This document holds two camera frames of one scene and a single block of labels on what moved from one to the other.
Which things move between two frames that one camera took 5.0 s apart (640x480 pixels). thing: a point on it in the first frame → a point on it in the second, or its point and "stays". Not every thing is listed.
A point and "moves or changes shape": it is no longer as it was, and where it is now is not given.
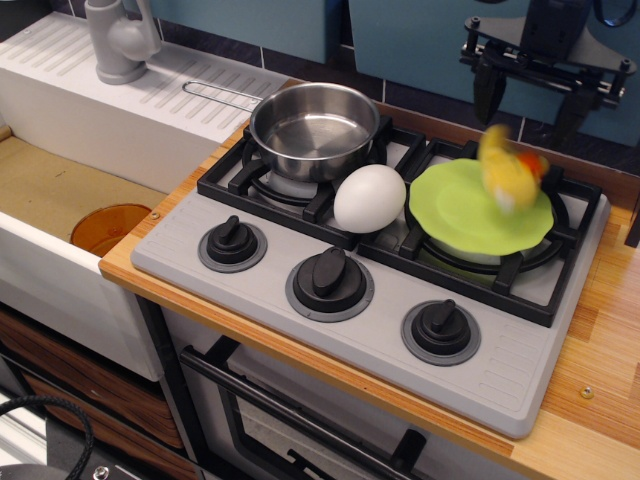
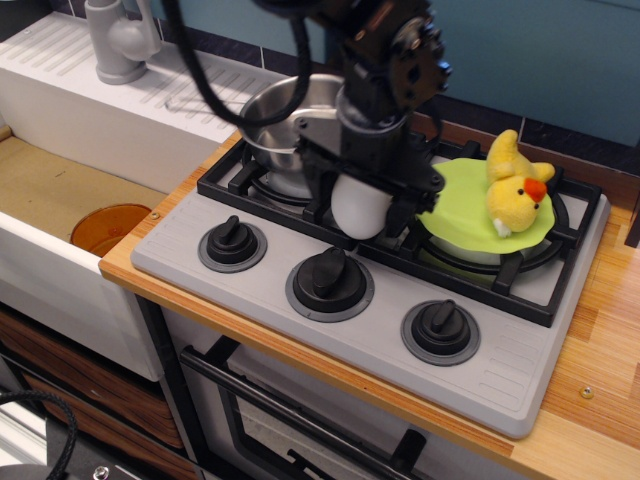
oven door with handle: [255, 416] stays
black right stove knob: [441, 333] stays
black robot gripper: [551, 45] → [375, 132]
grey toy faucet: [121, 44] stays
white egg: [370, 199] stays
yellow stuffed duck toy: [511, 175] moves or changes shape
